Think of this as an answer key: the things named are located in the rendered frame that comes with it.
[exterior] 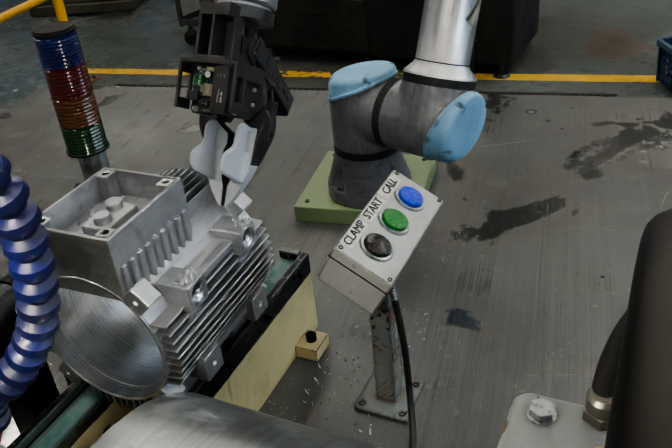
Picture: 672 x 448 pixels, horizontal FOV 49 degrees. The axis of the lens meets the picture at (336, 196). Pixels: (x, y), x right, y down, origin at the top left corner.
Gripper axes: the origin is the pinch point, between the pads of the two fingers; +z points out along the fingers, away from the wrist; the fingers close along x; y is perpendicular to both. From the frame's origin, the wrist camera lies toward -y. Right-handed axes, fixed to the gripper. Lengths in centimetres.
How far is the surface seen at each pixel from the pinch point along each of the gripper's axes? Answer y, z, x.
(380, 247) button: 0.3, 2.8, 18.6
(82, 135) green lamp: -12.8, -4.2, -33.9
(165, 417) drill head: 32.8, 11.8, 18.1
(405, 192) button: -8.2, -2.8, 17.6
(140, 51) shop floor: -322, -62, -283
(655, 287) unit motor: 49, -3, 44
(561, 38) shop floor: -380, -96, -24
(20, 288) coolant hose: 42.5, 3.3, 15.2
